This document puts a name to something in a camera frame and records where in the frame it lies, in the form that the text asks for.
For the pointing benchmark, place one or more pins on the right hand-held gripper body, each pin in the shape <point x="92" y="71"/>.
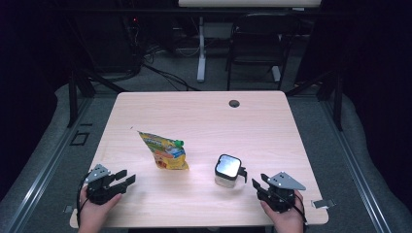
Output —
<point x="281" y="197"/>

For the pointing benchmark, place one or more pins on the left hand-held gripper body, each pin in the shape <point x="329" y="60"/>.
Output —
<point x="100" y="191"/>

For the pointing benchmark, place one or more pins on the clear jar with black lid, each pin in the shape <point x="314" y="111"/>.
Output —
<point x="227" y="168"/>

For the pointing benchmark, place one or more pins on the yellow spout pouch green cap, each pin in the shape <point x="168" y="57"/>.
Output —
<point x="165" y="153"/>

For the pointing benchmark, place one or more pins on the person's right hand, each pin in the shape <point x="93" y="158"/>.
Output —
<point x="288" y="218"/>

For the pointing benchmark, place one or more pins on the person's left hand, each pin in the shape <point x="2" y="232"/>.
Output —
<point x="95" y="213"/>

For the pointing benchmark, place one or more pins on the grey tape piece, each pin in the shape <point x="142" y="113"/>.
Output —
<point x="68" y="209"/>

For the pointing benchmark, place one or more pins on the black metal stand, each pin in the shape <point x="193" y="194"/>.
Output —
<point x="73" y="97"/>
<point x="337" y="103"/>

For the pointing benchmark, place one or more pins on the dark equipment with red light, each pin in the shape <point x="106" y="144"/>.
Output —
<point x="120" y="42"/>

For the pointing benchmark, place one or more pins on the white desk leg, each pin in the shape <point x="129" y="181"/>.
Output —
<point x="201" y="58"/>

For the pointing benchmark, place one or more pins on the black folding chair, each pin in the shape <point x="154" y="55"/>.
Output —
<point x="259" y="35"/>

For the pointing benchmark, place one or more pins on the aluminium floor rail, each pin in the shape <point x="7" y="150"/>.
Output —
<point x="48" y="165"/>
<point x="353" y="161"/>

